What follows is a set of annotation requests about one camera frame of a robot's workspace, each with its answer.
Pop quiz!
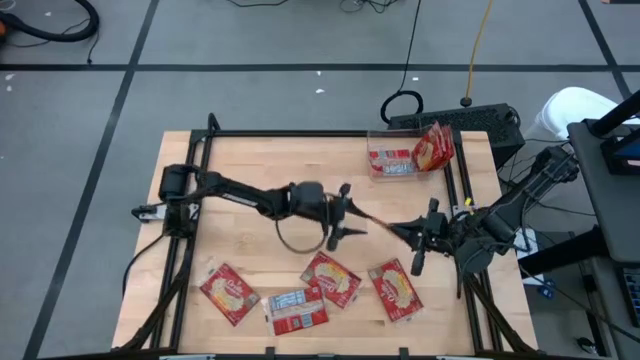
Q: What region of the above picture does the white plastic bin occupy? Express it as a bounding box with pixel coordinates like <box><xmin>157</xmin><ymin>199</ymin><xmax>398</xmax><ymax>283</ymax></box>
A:
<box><xmin>530</xmin><ymin>86</ymin><xmax>640</xmax><ymax>146</ymax></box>

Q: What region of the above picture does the white paper sheet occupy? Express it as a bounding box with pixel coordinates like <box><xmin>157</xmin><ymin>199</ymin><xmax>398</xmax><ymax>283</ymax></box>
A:
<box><xmin>510</xmin><ymin>227</ymin><xmax>540</xmax><ymax>260</ymax></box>

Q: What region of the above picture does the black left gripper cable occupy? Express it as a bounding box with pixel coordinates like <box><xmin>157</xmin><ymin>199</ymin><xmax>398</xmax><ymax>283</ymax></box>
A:
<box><xmin>273</xmin><ymin>199</ymin><xmax>332</xmax><ymax>255</ymax></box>

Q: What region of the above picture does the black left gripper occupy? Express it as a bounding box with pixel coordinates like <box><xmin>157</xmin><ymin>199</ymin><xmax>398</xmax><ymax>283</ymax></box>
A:
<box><xmin>294</xmin><ymin>182</ymin><xmax>375</xmax><ymax>251</ymax></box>

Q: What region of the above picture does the black left arm base cable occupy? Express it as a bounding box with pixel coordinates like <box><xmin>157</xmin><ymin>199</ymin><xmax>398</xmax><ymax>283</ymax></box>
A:
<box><xmin>121</xmin><ymin>232</ymin><xmax>169</xmax><ymax>297</ymax></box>

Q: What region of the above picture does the black stand leg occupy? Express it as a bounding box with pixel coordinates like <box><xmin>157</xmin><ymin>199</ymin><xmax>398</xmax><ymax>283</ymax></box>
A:
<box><xmin>517</xmin><ymin>227</ymin><xmax>609</xmax><ymax>280</ymax></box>

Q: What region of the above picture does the clear plastic basket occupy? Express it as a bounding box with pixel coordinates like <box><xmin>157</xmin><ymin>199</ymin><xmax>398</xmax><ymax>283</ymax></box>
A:
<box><xmin>366</xmin><ymin>127</ymin><xmax>454</xmax><ymax>184</ymax></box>

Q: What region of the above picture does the black electronics box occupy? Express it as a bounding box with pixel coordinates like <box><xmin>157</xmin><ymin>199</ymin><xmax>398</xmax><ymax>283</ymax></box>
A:
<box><xmin>599</xmin><ymin>134</ymin><xmax>640</xmax><ymax>177</ymax></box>

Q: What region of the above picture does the yellow hanging cable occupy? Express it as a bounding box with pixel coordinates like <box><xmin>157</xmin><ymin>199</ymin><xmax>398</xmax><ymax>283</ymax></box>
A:
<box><xmin>459</xmin><ymin>0</ymin><xmax>496</xmax><ymax>109</ymax></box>

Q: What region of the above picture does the black keyboard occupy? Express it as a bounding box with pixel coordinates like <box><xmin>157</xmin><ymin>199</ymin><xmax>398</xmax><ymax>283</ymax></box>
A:
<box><xmin>617</xmin><ymin>264</ymin><xmax>640</xmax><ymax>329</ymax></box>

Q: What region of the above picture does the black computer case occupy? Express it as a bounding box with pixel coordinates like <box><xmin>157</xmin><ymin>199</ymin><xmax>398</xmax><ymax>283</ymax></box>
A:
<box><xmin>387</xmin><ymin>103</ymin><xmax>526</xmax><ymax>169</ymax></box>

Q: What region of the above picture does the black floor cable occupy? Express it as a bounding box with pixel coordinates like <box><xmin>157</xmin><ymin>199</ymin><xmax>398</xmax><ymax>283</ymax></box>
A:
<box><xmin>224</xmin><ymin>0</ymin><xmax>291</xmax><ymax>9</ymax></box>
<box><xmin>339</xmin><ymin>0</ymin><xmax>401</xmax><ymax>15</ymax></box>

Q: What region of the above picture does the black hanging cable with coil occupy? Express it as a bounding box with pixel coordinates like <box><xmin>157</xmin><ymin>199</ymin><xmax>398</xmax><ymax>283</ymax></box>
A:
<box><xmin>378</xmin><ymin>0</ymin><xmax>426</xmax><ymax>125</ymax></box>

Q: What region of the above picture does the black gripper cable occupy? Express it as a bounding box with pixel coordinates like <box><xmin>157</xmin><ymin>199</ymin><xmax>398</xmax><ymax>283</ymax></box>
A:
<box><xmin>273</xmin><ymin>199</ymin><xmax>332</xmax><ymax>255</ymax></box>
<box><xmin>453</xmin><ymin>249</ymin><xmax>469</xmax><ymax>300</ymax></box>

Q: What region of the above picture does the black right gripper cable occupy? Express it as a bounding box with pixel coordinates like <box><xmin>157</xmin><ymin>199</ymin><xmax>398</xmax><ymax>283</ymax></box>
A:
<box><xmin>453</xmin><ymin>249</ymin><xmax>469</xmax><ymax>300</ymax></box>

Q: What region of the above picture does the black pole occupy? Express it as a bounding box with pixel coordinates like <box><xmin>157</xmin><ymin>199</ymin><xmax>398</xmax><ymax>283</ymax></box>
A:
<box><xmin>588</xmin><ymin>89</ymin><xmax>640</xmax><ymax>137</ymax></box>

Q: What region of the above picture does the grey side table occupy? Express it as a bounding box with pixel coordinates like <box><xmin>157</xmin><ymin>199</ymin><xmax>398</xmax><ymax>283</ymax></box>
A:
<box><xmin>567</xmin><ymin>118</ymin><xmax>640</xmax><ymax>266</ymax></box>

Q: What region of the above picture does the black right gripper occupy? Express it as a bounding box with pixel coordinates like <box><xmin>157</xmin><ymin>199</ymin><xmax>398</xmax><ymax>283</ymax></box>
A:
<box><xmin>389</xmin><ymin>198</ymin><xmax>454</xmax><ymax>276</ymax></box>

